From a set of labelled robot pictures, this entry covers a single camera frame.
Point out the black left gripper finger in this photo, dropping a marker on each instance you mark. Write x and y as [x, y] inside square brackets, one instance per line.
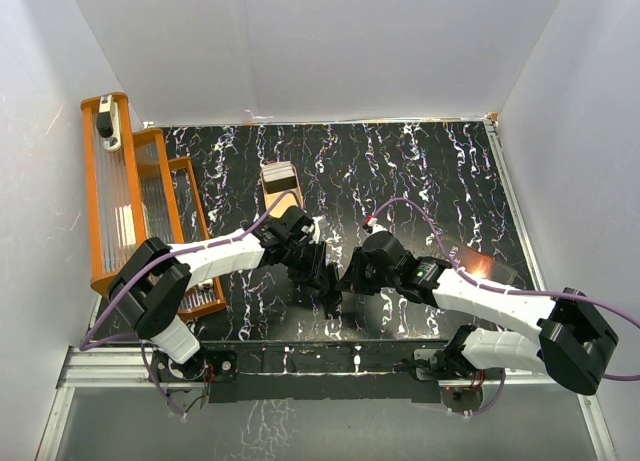
[336, 299]
[328, 300]

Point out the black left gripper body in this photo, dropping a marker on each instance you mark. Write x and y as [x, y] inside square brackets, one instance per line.
[303, 259]

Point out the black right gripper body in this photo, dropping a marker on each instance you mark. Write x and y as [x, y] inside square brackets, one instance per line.
[367, 279]

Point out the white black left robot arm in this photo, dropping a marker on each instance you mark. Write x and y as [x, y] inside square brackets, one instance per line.
[150, 287]

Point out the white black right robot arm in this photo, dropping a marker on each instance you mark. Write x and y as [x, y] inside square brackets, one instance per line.
[558, 335]

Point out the white stack of cards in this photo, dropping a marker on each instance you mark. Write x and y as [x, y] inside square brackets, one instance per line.
[276, 172]

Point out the orange tiered acrylic rack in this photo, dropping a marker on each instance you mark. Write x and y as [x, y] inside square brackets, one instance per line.
[135, 193]

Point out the white device on rack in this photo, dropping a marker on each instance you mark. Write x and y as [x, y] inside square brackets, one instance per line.
[108, 123]

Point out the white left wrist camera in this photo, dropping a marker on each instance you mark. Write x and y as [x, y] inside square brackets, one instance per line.
[312, 232]

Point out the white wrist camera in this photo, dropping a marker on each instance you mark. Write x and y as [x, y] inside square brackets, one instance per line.
[312, 232]
[372, 226]

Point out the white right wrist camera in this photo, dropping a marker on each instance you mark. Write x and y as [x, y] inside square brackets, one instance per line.
[372, 226]

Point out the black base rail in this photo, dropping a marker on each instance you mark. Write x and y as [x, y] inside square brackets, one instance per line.
[318, 370]

